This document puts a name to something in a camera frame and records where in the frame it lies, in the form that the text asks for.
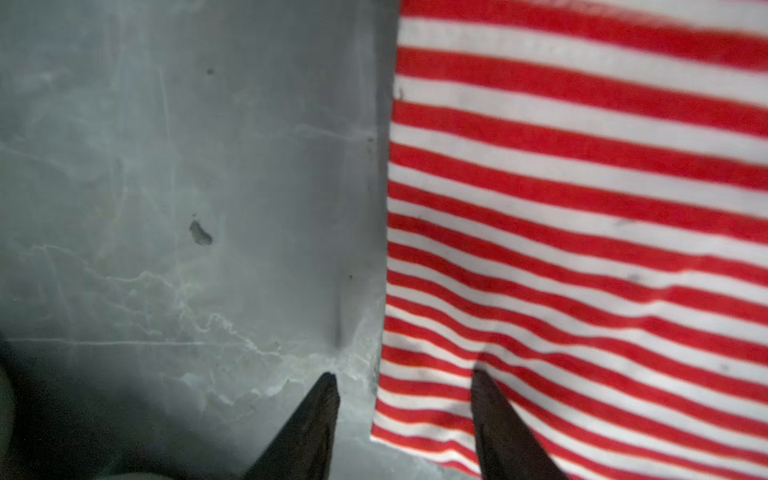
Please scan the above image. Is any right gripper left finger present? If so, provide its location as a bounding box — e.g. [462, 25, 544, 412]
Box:
[243, 372, 340, 480]

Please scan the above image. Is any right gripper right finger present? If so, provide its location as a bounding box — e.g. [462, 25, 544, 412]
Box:
[471, 369, 567, 480]

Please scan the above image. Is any red white striped shirt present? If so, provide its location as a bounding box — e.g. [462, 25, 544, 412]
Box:
[371, 1, 767, 479]

